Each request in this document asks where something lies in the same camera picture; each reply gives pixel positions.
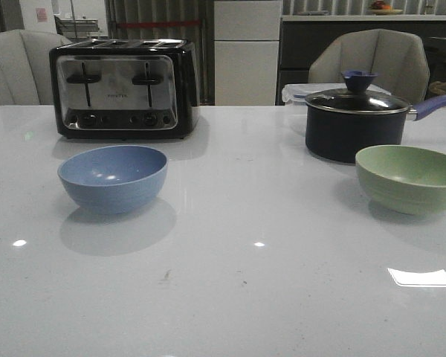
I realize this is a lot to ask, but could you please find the green bowl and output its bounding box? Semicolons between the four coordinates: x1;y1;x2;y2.
355;145;446;215

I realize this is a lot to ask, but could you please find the beige chair on left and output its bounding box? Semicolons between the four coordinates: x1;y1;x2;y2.
0;30;71;106

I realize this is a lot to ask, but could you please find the black chrome four-slot toaster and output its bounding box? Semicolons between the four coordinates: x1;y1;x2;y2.
49;39;200;140

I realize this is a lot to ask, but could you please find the fruit bowl on counter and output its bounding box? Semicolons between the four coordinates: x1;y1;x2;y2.
368;0;403;16

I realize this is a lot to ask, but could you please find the dark blue saucepan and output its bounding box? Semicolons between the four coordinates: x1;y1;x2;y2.
306;95;446;163

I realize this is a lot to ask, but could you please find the blue bowl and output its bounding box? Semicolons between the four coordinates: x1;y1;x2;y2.
57;145;168;214

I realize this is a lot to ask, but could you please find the beige chair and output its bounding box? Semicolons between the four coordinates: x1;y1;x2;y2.
308;28;430;104
0;30;71;106

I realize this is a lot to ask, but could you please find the dark kitchen counter cabinet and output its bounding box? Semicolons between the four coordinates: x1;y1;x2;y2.
276;15;446;105

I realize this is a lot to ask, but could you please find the beige chair on right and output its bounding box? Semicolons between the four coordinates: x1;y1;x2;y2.
308;28;430;104

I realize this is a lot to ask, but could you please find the clear plastic food container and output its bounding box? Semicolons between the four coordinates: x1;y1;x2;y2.
281;82;388;106

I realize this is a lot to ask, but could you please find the white refrigerator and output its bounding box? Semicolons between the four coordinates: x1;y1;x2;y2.
214;1;283;106

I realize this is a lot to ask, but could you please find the glass pot lid blue knob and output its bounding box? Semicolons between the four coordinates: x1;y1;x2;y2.
305;70;410;115

